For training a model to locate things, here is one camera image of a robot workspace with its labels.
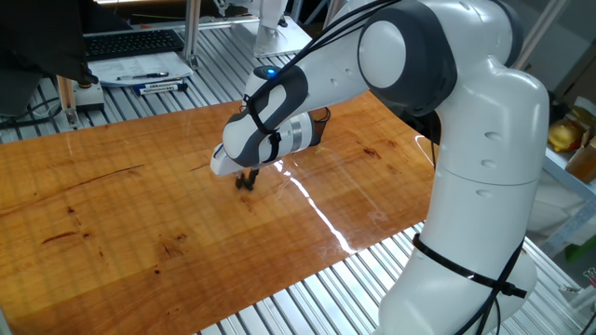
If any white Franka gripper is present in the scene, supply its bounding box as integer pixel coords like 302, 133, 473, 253
209, 142, 261, 193

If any black and grey pen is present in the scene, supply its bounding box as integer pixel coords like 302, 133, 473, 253
234, 172, 255, 193

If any black mesh pen holder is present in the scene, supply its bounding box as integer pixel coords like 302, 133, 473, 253
306, 106, 332, 148

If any black pen on papers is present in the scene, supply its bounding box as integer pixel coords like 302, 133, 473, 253
115, 71, 170, 82

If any wood-grain table mat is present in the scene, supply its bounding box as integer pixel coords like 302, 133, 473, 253
0, 90, 439, 335

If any blue and white marker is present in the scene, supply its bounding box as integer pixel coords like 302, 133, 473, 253
132, 78, 189, 98

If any white paper stack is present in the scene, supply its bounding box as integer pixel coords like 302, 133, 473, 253
87, 50, 195, 88

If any black computer keyboard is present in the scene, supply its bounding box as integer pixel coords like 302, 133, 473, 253
83, 29, 185, 63

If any white box with knob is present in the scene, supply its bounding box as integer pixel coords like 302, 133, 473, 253
73, 78, 106, 113

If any wooden strip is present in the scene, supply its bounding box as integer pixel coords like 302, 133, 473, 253
56, 75, 78, 128

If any yellow toy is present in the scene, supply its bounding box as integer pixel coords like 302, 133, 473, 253
548, 118, 583, 153

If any brown cardboard box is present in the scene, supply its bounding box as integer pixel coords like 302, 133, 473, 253
565, 134, 596, 185

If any green object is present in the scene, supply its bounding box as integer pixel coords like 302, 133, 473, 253
564, 234, 596, 262

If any aluminium profile rail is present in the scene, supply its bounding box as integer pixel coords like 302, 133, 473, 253
83, 16, 262, 37

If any aluminium profile post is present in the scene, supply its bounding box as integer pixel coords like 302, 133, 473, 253
182, 0, 203, 71

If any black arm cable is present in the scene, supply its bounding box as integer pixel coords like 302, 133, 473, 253
277, 0, 528, 335

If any thin black cable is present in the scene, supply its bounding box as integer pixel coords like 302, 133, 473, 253
0, 96, 62, 131

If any black strap on arm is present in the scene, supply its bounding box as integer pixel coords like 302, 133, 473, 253
412, 233, 528, 299

